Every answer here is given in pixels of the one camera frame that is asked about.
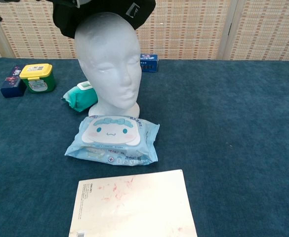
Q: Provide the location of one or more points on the blue felt table cover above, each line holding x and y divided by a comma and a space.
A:
233, 135

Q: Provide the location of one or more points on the green wet wipes pack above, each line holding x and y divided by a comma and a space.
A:
80, 98

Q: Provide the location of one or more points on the green tub with yellow lid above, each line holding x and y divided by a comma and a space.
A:
39, 82

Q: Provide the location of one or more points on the black baseball cap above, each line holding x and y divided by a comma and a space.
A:
102, 10

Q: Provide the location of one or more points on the dark blue small carton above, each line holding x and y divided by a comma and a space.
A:
12, 86

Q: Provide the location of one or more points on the blue cookie box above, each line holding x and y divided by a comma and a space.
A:
149, 63

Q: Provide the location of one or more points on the woven bamboo folding screen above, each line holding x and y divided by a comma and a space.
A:
208, 29

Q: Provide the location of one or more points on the white foam mannequin head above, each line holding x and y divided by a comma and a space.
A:
109, 69

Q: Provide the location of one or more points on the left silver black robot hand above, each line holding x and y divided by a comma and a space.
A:
81, 2

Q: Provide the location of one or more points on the light blue cartoon wipes pack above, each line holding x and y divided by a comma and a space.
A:
114, 145

